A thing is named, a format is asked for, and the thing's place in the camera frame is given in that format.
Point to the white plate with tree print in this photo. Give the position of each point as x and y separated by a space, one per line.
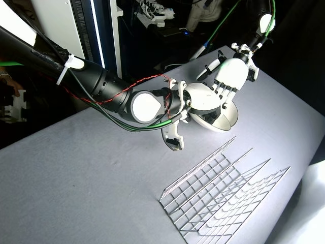
203 125
229 110

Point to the spare white robot hand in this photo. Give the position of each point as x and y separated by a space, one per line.
155 12

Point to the person's hand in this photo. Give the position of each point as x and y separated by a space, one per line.
10 84

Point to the person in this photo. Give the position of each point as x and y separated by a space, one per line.
203 15

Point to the black device with blue light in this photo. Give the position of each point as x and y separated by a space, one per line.
175 31

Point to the grey table cloth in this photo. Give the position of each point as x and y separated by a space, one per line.
89 178

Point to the white column with light strip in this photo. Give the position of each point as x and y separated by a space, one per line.
56 17

